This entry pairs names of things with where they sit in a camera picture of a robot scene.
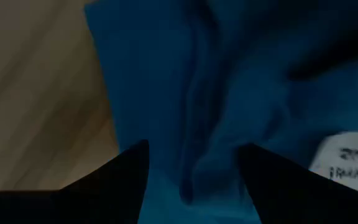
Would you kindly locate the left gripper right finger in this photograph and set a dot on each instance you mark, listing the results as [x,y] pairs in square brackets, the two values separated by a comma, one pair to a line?
[278,189]

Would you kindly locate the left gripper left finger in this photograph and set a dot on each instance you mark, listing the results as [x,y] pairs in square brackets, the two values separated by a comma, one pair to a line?
[113,189]

